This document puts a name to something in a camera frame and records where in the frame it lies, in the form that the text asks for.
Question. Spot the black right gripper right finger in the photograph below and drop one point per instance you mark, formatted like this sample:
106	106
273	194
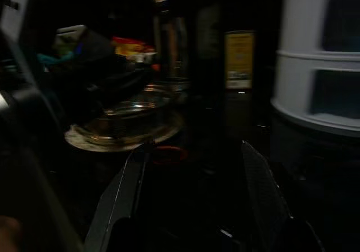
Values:
267	201

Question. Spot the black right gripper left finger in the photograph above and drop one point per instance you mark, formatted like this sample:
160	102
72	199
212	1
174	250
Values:
118	201

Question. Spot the shallow steel pan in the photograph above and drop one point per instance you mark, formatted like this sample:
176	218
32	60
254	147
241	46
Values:
126	122

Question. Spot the teal cloth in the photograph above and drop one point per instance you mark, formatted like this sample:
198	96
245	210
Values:
47	59

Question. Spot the black round speaker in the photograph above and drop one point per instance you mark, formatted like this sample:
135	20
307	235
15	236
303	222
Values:
95	46

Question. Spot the red yellow noodle packet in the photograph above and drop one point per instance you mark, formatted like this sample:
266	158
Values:
129	45

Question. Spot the orange rubber band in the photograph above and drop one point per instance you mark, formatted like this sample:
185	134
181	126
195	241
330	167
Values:
168	148

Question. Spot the white tiered plastic container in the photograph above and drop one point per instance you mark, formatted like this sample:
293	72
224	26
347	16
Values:
298	80

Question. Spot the yellow tea box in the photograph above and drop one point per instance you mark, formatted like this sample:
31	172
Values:
239	55

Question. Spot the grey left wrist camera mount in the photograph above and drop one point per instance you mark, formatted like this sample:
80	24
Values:
19	7

